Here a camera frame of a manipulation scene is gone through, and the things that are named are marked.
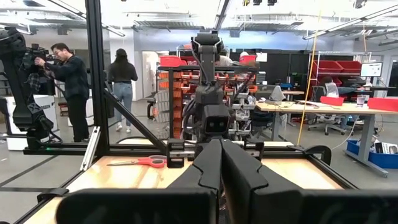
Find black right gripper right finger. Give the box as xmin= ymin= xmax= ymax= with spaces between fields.
xmin=221 ymin=138 xmax=398 ymax=224

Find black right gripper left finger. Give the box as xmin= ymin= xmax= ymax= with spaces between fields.
xmin=55 ymin=138 xmax=223 ymax=224

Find red-handled scissors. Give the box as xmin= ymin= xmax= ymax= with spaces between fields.
xmin=106 ymin=154 xmax=168 ymax=169

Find black office chair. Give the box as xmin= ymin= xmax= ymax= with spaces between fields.
xmin=306 ymin=113 xmax=346 ymax=136

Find shelf with orange drawers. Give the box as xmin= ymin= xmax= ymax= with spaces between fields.
xmin=157 ymin=54 xmax=259 ymax=140

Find red plastic bin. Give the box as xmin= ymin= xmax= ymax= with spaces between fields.
xmin=159 ymin=55 xmax=187 ymax=68
xmin=238 ymin=54 xmax=258 ymax=65
xmin=367 ymin=97 xmax=398 ymax=113
xmin=319 ymin=95 xmax=345 ymax=107
xmin=312 ymin=60 xmax=345 ymax=75
xmin=337 ymin=60 xmax=363 ymax=75

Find person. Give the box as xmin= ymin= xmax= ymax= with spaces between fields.
xmin=318 ymin=75 xmax=358 ymax=131
xmin=33 ymin=42 xmax=91 ymax=143
xmin=107 ymin=48 xmax=139 ymax=134

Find wooden top desk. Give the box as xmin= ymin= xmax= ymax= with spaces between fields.
xmin=254 ymin=101 xmax=398 ymax=179

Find black table clamp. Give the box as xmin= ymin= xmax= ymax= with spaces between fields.
xmin=36 ymin=187 xmax=70 ymax=203

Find blue floor bin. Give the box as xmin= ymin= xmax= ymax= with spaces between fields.
xmin=345 ymin=139 xmax=398 ymax=170

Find white cabinet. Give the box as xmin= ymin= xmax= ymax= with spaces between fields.
xmin=0 ymin=94 xmax=60 ymax=152

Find white computer monitor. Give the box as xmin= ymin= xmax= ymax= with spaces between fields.
xmin=360 ymin=62 xmax=384 ymax=78

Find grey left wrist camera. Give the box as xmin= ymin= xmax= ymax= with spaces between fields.
xmin=201 ymin=104 xmax=231 ymax=135

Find black frame corner handle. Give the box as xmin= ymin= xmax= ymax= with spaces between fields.
xmin=295 ymin=144 xmax=333 ymax=166

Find yellow hanging cable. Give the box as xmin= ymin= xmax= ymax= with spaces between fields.
xmin=296 ymin=9 xmax=322 ymax=146

